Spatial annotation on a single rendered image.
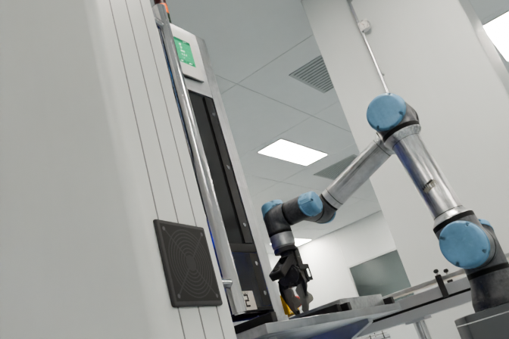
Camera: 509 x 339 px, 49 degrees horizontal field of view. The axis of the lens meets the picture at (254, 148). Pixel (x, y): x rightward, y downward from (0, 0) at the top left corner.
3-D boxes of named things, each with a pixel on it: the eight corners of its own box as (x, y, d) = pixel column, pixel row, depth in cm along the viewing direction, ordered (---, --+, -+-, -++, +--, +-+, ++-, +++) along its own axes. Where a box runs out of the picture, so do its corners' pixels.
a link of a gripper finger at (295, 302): (308, 316, 170) (301, 286, 173) (298, 318, 165) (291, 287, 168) (300, 318, 172) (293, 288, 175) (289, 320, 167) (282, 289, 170)
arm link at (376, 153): (410, 104, 181) (308, 209, 193) (399, 95, 172) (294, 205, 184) (435, 128, 175) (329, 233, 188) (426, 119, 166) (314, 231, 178)
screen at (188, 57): (163, 67, 196) (151, 20, 204) (202, 83, 213) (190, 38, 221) (165, 66, 195) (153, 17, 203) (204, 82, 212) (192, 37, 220)
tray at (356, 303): (242, 348, 157) (238, 336, 158) (291, 338, 177) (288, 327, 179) (344, 312, 141) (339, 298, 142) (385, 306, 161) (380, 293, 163)
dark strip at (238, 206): (261, 306, 180) (202, 97, 210) (269, 305, 184) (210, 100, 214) (264, 305, 180) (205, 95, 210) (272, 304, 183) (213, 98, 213)
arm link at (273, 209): (276, 196, 176) (254, 206, 179) (286, 228, 171) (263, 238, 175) (288, 199, 182) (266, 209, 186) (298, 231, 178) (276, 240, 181)
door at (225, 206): (162, 241, 158) (123, 69, 180) (251, 245, 192) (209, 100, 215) (163, 241, 158) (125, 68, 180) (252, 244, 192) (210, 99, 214)
